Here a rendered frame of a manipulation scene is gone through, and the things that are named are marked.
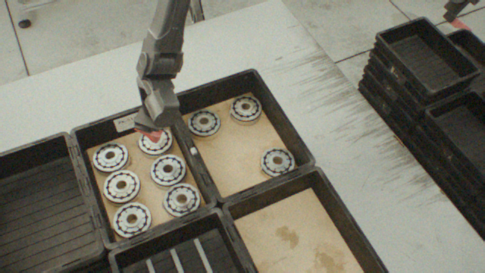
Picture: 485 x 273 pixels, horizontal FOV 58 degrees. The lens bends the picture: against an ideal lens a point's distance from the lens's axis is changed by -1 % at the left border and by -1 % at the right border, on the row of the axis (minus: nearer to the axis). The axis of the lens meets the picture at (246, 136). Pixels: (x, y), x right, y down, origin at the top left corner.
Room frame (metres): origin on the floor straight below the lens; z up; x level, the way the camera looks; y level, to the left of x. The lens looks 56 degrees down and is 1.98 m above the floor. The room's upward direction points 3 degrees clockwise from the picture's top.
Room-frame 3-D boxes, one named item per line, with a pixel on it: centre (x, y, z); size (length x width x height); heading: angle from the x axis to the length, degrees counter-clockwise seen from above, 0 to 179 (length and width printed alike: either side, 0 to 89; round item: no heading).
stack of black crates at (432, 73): (1.47, -0.79, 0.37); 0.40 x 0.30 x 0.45; 30
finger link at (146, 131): (0.61, 0.22, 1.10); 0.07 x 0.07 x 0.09; 72
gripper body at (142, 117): (0.63, 0.22, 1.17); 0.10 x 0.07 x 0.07; 162
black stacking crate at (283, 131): (0.75, 0.02, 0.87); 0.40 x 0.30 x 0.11; 28
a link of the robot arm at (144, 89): (0.62, 0.21, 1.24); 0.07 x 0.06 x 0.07; 30
